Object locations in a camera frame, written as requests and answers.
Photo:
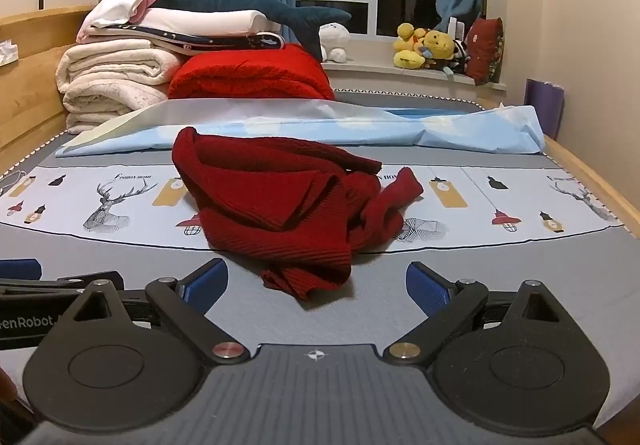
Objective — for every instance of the wooden bed frame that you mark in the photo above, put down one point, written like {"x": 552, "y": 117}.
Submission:
{"x": 30, "y": 100}

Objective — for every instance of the purple bag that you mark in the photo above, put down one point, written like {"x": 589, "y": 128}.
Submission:
{"x": 545, "y": 107}

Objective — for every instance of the black and white plush toy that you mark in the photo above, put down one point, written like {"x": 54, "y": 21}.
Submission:
{"x": 461, "y": 55}

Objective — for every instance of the white and pink cloth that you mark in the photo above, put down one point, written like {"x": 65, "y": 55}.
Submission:
{"x": 120, "y": 2}

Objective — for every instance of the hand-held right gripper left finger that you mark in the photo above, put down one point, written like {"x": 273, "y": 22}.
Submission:
{"x": 207, "y": 282}

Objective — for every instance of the red folded blanket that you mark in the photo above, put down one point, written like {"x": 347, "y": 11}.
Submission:
{"x": 250, "y": 72}

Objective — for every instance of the white folded pillow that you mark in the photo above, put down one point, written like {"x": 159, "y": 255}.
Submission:
{"x": 200, "y": 20}

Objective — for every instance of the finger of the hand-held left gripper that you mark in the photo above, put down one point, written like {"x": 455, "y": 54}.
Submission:
{"x": 20, "y": 270}
{"x": 70, "y": 282}

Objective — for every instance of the cream fleece folded blanket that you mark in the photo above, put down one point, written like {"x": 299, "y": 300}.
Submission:
{"x": 110, "y": 102}

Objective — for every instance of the light blue duvet cover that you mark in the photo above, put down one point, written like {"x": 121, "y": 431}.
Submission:
{"x": 350, "y": 130}

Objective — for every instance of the yellow bear plush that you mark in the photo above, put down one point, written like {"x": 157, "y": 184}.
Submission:
{"x": 440, "y": 45}

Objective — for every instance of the dark red cushion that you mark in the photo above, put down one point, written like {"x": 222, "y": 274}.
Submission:
{"x": 484, "y": 50}

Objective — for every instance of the navy starred cloth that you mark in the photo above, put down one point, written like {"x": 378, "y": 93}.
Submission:
{"x": 225, "y": 42}

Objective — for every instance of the yellow duck plush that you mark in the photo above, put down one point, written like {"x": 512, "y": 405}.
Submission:
{"x": 407, "y": 47}

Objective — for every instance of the dark red knit sweater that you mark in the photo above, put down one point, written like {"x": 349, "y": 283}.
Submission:
{"x": 280, "y": 205}

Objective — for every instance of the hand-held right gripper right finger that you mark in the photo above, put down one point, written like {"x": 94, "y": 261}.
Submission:
{"x": 425, "y": 287}

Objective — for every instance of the tissue box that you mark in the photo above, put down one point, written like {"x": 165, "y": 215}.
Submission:
{"x": 7, "y": 54}

